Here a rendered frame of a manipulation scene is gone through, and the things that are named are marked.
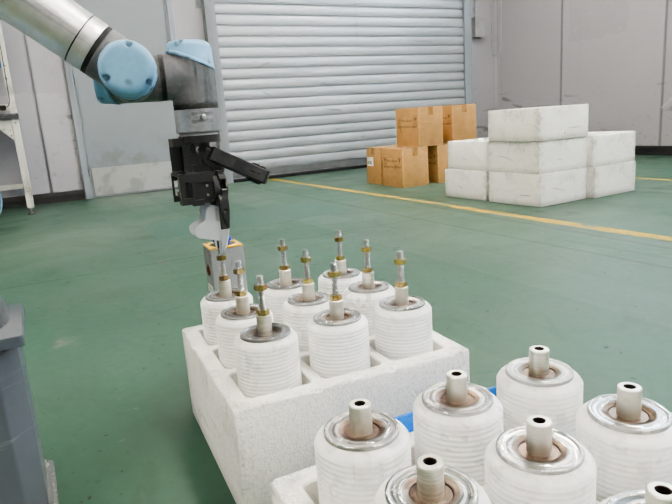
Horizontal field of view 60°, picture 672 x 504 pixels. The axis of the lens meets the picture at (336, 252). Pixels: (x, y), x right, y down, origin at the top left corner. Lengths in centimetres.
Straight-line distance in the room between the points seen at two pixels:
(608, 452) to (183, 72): 80
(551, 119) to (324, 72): 348
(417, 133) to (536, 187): 147
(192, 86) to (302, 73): 535
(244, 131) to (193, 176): 508
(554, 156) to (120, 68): 290
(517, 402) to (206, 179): 62
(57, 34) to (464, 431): 71
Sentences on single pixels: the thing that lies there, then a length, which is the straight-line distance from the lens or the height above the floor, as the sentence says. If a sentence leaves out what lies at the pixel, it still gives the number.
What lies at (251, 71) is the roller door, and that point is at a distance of 615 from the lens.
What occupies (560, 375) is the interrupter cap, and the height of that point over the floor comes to 25.
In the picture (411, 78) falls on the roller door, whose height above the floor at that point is 95.
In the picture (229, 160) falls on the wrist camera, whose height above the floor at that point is 50.
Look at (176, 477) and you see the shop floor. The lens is 106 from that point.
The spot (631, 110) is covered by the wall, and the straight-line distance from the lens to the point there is 669.
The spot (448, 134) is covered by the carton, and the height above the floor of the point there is 37.
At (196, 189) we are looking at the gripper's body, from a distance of 103.
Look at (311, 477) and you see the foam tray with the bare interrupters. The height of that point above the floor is 18.
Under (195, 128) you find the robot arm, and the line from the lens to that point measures 102.
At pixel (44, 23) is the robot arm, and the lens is 91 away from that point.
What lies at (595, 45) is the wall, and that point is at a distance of 698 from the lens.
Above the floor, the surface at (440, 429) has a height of 24.
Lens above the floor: 55
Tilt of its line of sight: 13 degrees down
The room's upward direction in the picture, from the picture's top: 4 degrees counter-clockwise
